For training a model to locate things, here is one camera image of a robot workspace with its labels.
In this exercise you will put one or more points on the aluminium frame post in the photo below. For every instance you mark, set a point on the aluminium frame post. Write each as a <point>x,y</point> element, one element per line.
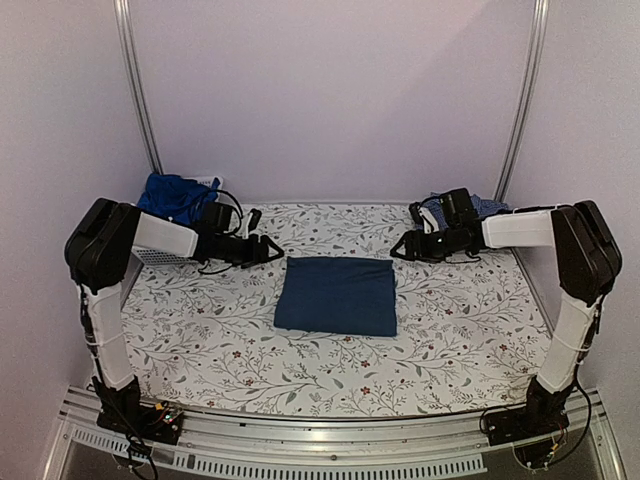
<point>532,66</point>
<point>130,58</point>

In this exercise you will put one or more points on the white plastic laundry basket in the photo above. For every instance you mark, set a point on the white plastic laundry basket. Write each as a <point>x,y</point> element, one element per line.
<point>160,252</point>

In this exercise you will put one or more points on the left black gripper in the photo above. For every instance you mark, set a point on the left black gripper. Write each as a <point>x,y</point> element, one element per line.
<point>260,256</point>

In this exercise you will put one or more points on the left aluminium frame post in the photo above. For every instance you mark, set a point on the left aluminium frame post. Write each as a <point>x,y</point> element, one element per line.
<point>130,58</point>

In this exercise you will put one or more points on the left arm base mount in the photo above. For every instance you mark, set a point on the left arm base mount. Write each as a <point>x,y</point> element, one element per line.
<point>160,423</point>

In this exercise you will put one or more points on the folded blue checkered shirt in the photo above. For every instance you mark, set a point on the folded blue checkered shirt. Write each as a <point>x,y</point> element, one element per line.
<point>484,208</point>

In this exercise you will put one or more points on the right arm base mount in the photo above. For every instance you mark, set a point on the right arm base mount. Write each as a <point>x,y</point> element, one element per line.
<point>512,423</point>

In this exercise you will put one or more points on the right aluminium frame post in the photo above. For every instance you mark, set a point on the right aluminium frame post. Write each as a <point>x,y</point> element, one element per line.
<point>532,66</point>

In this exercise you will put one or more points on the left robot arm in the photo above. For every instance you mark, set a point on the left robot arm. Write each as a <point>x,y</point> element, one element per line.
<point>97,255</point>

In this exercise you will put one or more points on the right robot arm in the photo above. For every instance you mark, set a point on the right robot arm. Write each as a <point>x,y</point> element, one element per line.
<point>587,262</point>

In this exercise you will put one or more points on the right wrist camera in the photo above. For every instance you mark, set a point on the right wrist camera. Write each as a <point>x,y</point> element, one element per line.
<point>423,218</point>

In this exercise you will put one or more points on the bright blue garment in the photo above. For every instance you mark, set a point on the bright blue garment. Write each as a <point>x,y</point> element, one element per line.
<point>173,197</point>

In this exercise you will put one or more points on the dark teal t-shirt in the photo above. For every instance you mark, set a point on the dark teal t-shirt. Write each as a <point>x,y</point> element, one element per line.
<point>352,296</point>

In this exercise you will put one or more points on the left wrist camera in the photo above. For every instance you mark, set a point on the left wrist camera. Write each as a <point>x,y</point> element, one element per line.
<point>250,223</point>

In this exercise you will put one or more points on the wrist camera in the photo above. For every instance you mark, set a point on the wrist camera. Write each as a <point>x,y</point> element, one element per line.
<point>250,223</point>
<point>423,218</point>

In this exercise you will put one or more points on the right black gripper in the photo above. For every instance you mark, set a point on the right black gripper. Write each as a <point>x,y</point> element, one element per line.
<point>409,239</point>

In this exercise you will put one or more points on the floral patterned table mat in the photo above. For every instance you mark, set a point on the floral patterned table mat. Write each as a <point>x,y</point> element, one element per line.
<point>470,336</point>

